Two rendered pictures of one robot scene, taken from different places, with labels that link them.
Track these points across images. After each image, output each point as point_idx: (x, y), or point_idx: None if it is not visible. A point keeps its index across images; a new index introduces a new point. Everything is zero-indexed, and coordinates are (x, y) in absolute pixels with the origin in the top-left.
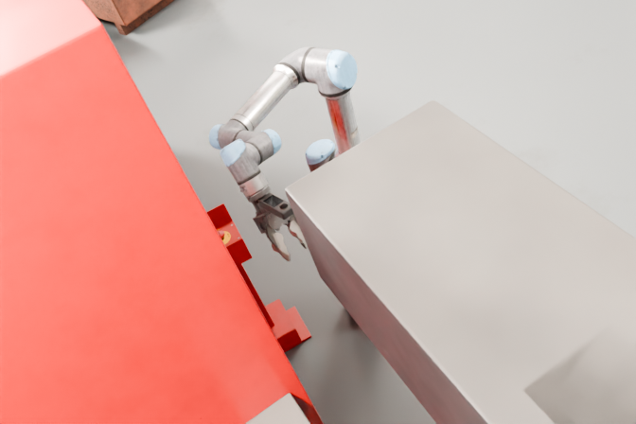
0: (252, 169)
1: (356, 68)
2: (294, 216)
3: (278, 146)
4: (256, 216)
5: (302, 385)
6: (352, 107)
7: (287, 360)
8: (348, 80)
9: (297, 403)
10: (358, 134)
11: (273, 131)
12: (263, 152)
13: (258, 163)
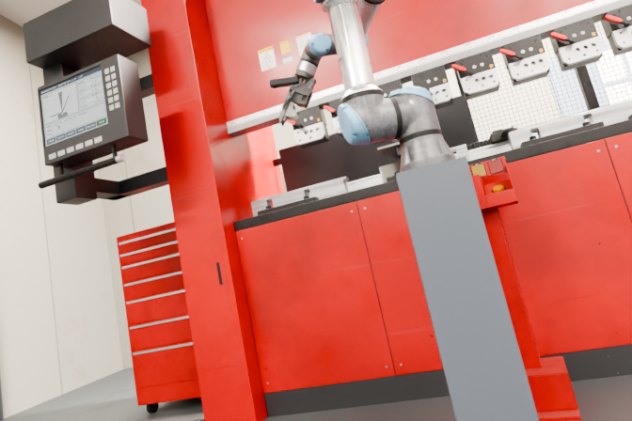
0: (301, 55)
1: None
2: (286, 97)
3: (310, 46)
4: (309, 96)
5: (151, 72)
6: (334, 29)
7: (150, 59)
8: None
9: (150, 74)
10: (342, 70)
11: (316, 34)
12: (307, 47)
13: (307, 54)
